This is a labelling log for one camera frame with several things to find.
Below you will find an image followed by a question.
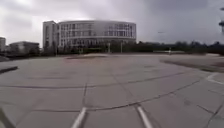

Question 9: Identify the dark kerb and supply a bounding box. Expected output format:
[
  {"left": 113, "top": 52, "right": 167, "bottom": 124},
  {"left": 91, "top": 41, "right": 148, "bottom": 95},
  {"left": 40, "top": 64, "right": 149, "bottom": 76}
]
[{"left": 0, "top": 65, "right": 19, "bottom": 75}]

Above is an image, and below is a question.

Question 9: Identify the low grey building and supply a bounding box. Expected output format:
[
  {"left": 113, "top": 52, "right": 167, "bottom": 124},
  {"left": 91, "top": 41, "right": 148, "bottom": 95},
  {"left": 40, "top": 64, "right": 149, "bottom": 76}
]
[{"left": 8, "top": 40, "right": 41, "bottom": 56}]

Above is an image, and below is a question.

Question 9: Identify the row of dark trees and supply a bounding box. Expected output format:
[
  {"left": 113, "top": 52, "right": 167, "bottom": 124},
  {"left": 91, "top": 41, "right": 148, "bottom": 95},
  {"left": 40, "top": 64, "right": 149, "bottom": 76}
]
[{"left": 135, "top": 40, "right": 224, "bottom": 56}]

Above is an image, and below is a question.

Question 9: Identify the round white multi-storey building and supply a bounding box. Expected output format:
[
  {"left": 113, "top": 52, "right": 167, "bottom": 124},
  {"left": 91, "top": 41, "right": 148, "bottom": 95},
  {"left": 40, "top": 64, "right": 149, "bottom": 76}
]
[{"left": 42, "top": 19, "right": 138, "bottom": 54}]

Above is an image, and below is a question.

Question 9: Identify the pale building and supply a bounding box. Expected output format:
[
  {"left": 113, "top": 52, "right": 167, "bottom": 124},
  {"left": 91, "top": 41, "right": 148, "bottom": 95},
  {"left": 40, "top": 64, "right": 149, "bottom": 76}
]
[{"left": 0, "top": 36, "right": 7, "bottom": 53}]

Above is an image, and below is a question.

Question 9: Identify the robot's own part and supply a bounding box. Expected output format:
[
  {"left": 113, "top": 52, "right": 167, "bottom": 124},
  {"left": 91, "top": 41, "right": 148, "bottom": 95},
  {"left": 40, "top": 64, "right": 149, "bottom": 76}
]
[
  {"left": 71, "top": 106, "right": 88, "bottom": 128},
  {"left": 136, "top": 106, "right": 154, "bottom": 128}
]

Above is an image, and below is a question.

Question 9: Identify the grey concrete slab pavement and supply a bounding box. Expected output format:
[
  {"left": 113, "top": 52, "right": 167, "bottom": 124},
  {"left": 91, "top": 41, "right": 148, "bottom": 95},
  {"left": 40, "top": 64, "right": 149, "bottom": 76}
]
[{"left": 0, "top": 53, "right": 224, "bottom": 128}]

